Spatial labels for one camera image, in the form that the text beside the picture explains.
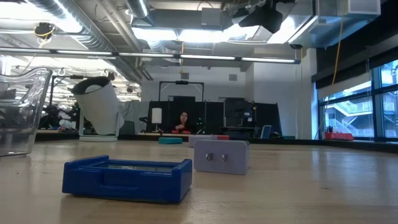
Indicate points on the small white table lamp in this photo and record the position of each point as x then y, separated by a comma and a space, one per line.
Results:
156, 115

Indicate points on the black rig frame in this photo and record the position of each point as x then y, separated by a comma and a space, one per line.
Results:
182, 82

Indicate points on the black aluminium table frame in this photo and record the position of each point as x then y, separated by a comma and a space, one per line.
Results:
342, 144

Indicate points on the clear plastic bin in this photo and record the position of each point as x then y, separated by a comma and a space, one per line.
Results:
21, 124

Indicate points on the red square box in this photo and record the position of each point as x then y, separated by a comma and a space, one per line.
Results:
223, 137

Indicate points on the teal box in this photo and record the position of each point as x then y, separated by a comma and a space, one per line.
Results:
170, 140

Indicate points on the blue box clear window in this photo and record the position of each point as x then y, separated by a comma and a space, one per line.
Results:
124, 186

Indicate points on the red bag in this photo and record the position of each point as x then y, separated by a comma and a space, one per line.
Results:
339, 136

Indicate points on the silver ventilation duct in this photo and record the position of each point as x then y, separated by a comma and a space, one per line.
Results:
93, 34

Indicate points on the long ceiling light bar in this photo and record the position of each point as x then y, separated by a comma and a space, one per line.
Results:
205, 57

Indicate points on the blue chair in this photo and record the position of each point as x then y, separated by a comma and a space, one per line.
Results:
266, 131

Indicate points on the black ceiling device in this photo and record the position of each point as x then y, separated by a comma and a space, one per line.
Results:
44, 30

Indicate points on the black partition wall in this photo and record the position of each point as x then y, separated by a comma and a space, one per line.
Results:
211, 118

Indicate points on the black monitor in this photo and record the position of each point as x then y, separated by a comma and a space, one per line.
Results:
237, 107

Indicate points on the person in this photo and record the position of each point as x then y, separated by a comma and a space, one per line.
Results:
183, 121

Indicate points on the lavender wall charger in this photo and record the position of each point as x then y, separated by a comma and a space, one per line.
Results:
199, 137
236, 158

